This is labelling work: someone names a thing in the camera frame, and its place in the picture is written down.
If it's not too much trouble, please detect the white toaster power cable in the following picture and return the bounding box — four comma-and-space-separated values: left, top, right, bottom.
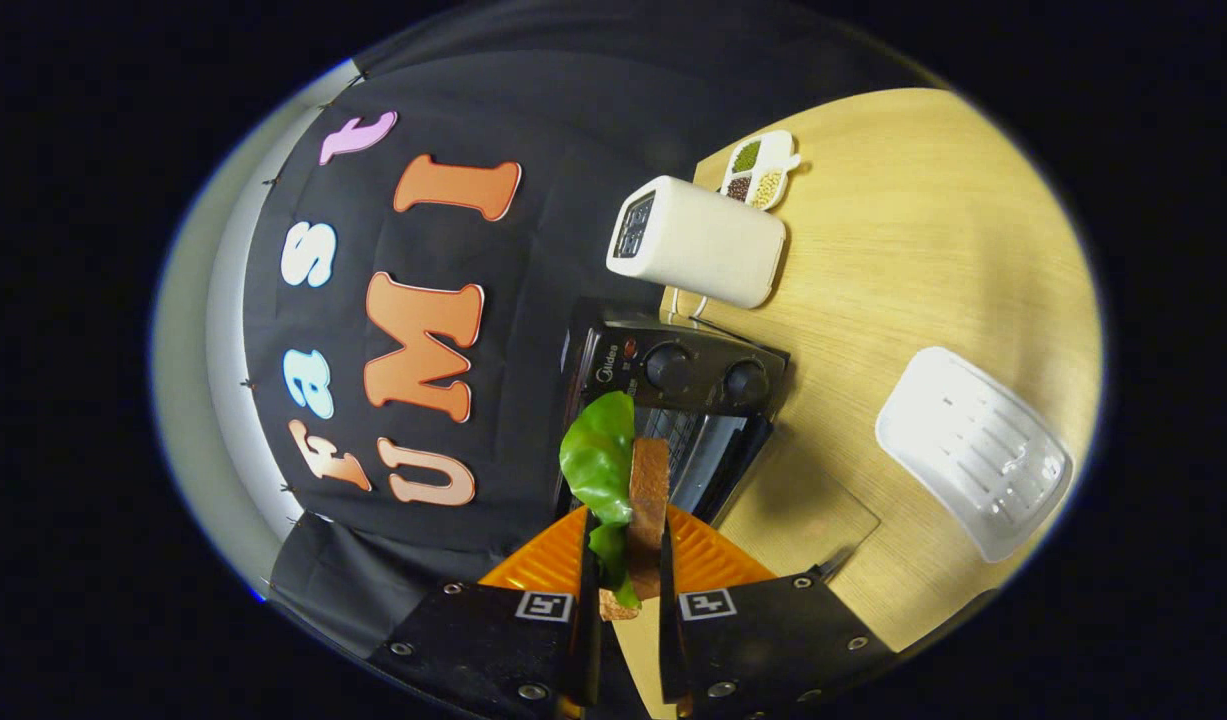
670, 285, 734, 331

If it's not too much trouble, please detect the white divided bean dish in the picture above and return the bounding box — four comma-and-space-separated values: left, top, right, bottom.
718, 130, 802, 212

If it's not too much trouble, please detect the white plastic tray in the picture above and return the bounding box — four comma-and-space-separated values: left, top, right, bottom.
875, 346, 1074, 564

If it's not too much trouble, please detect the black backdrop cloth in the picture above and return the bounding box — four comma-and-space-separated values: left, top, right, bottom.
241, 5, 939, 666

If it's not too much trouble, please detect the lettuce sandwich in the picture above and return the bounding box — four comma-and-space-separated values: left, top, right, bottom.
559, 391, 672, 621

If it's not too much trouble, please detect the black toaster oven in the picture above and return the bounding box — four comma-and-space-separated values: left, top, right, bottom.
553, 297, 884, 581

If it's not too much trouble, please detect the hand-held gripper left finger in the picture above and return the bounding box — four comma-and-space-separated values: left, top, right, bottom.
368, 505, 604, 711

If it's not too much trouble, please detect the white pop-up toaster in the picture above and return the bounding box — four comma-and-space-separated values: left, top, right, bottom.
605, 175, 787, 310

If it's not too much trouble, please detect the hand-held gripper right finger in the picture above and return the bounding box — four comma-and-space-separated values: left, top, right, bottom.
658, 503, 899, 716

